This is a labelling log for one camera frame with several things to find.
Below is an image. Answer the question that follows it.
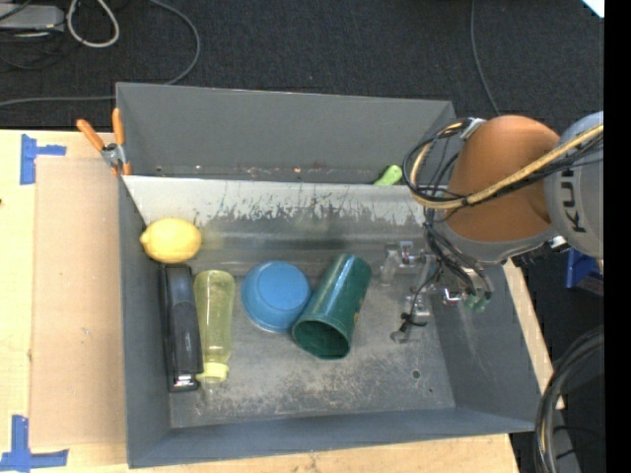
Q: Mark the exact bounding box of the light green small object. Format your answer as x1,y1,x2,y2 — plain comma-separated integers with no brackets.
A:
372,164,404,187

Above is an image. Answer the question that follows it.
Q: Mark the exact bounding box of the yellow lemon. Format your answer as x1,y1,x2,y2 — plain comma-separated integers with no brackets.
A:
139,217,203,265

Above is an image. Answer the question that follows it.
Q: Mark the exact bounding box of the grey metal bin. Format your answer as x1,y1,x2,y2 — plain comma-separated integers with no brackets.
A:
113,81,543,470

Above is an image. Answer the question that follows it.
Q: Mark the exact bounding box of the brown cardboard board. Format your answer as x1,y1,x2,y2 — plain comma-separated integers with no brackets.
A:
28,157,128,451

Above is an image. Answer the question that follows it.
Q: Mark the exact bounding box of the black stapler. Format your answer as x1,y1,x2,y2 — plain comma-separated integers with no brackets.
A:
157,263,205,394

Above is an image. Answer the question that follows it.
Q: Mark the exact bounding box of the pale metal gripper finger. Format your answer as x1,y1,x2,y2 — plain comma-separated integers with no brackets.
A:
380,240,431,286
389,296,434,345

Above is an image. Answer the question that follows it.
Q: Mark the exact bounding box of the dark green cup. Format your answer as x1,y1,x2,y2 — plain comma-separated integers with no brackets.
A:
290,252,374,362

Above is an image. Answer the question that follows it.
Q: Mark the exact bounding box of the blue bowl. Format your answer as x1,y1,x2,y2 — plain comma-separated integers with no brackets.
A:
240,259,313,335

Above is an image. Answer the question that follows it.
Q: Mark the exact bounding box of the clear yellow plastic bottle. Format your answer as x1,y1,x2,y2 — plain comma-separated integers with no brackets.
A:
192,269,237,386

